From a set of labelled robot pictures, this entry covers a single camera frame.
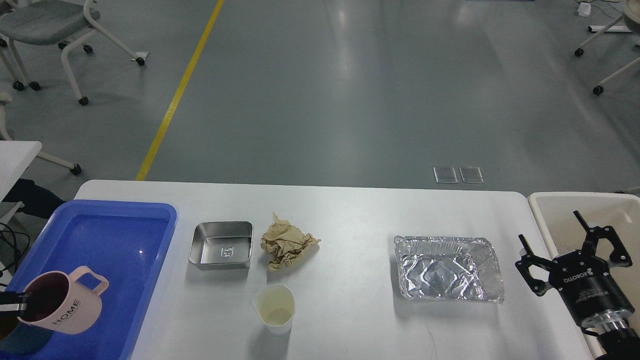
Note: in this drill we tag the white side table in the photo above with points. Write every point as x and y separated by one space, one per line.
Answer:
15 157

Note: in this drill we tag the dark teal HOME mug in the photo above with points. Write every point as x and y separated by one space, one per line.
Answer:
20 339

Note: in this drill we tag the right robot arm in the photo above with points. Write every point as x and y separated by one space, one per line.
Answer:
616 337

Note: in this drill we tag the grey office chair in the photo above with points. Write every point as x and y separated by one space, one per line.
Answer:
50 22

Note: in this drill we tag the pink HOME mug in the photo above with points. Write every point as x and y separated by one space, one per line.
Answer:
65 303

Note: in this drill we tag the floor socket plate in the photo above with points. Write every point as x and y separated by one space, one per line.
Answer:
471 174
445 175

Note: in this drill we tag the left floor socket plate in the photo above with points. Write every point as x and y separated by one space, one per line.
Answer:
445 175

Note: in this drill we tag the right floor socket plate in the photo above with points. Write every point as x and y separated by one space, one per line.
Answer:
471 174

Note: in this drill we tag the white paper cup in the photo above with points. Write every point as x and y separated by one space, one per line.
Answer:
276 308

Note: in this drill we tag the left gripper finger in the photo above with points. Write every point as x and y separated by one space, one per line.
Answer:
14 303

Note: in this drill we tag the blue plastic tray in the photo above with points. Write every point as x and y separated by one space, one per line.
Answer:
126 242

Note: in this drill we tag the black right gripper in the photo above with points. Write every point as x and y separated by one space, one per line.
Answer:
582 278

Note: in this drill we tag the square stainless steel dish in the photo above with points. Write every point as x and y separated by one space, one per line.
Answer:
222 245

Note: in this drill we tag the person in dark jeans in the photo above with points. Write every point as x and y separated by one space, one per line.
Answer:
37 201

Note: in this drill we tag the aluminium foil tray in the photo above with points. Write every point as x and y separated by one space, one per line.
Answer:
448 268

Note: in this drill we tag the beige plastic bin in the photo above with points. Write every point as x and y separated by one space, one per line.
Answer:
561 232

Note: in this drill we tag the crumpled brown paper napkin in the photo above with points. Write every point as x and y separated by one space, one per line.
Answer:
285 243

